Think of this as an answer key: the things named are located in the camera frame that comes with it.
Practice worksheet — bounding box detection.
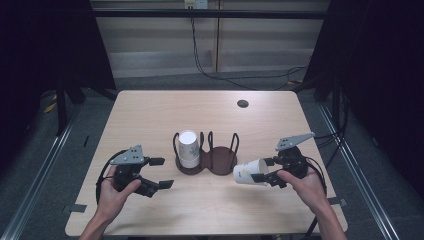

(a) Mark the right hand-held gripper black cable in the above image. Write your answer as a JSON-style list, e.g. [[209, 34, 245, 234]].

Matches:
[[300, 154, 330, 240]]

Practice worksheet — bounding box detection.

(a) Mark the bundle of black floor cables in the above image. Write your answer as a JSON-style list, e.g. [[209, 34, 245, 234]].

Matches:
[[313, 99, 350, 169]]

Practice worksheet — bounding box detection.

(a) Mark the long black wall cable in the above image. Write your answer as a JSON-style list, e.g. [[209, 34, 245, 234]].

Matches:
[[190, 17, 308, 92]]

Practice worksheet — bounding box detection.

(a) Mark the person's left hand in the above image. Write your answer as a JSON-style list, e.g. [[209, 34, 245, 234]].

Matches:
[[96, 165, 143, 222]]

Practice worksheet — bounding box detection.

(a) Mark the person's right hand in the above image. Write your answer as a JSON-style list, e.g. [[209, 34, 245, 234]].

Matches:
[[276, 166, 330, 210]]

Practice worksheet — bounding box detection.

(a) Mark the white wall socket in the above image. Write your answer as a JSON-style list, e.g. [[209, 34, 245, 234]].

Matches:
[[183, 0, 210, 10]]

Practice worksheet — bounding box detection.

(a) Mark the black metal stand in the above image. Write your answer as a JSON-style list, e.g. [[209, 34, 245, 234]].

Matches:
[[54, 74, 118, 137], [292, 71, 345, 134]]

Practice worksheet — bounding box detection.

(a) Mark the white cup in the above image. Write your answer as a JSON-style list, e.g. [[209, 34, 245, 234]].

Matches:
[[177, 129, 201, 170]]

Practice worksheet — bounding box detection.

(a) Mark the hand-held gripper black cable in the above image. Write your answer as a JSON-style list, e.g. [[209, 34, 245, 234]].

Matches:
[[95, 149, 129, 205], [300, 154, 330, 240]]

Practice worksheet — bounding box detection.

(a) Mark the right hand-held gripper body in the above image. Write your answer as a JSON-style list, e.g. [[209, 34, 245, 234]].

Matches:
[[265, 131, 316, 190]]

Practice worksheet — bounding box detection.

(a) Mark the grey tape strip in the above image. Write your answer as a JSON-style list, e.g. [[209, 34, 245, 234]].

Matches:
[[61, 202, 88, 215], [327, 196, 348, 208]]

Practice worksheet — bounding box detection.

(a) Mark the floral paper cup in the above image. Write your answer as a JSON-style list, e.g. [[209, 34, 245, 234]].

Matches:
[[232, 158, 271, 187]]

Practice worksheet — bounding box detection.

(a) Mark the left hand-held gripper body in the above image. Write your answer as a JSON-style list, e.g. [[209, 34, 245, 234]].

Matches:
[[109, 144, 160, 198]]

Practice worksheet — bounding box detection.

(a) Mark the brown double cup holder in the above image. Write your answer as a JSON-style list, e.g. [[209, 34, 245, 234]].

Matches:
[[172, 130, 241, 177]]

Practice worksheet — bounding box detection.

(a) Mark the left hand-held gripper black cable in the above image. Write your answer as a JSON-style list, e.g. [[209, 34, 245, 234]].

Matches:
[[95, 149, 129, 205]]

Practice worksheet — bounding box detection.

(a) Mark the metal floor rail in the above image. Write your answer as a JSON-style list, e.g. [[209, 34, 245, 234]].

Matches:
[[317, 99, 402, 240], [0, 99, 82, 240]]

